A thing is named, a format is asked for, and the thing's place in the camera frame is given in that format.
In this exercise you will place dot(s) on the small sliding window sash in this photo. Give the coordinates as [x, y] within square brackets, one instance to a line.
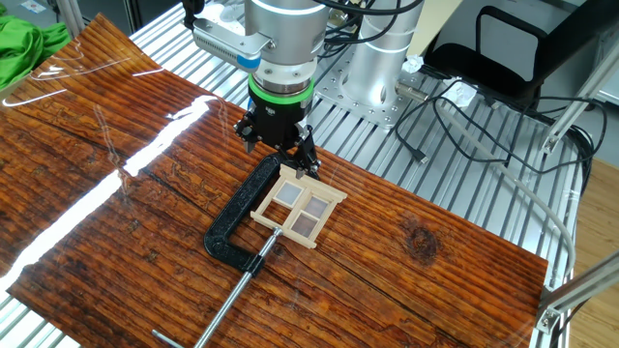
[288, 192]

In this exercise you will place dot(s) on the black office chair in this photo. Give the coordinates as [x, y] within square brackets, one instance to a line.
[483, 67]

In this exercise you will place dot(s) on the miniature wooden window frame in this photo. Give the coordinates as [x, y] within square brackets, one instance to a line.
[333, 194]

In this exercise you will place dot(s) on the beige cardboard panel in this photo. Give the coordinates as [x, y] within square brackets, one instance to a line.
[435, 24]

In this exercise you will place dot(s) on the large crumpled white paper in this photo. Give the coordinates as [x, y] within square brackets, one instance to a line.
[459, 94]

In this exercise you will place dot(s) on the aluminium frame strut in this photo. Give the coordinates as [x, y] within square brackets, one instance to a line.
[580, 285]
[580, 99]
[72, 17]

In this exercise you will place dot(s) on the black C-clamp with steel screw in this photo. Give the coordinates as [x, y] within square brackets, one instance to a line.
[232, 212]

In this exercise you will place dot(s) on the wood grain printed mat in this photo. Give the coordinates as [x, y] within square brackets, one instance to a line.
[387, 290]

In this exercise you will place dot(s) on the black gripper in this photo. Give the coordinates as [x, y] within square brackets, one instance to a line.
[275, 121]

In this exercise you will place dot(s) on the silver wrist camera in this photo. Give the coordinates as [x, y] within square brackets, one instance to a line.
[217, 41]

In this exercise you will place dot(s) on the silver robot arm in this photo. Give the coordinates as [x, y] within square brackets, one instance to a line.
[285, 29]

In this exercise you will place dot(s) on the white paper card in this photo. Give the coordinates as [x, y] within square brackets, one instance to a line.
[34, 6]

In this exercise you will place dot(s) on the dark cabinet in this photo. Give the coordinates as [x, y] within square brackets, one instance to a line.
[111, 12]

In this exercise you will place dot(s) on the green cloth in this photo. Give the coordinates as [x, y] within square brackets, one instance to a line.
[24, 48]

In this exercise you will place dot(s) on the grey flexible tube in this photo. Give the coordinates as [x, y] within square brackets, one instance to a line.
[513, 180]

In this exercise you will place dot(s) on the small crumpled white paper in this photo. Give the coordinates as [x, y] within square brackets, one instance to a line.
[413, 64]

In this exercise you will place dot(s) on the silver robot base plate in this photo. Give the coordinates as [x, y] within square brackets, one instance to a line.
[338, 92]

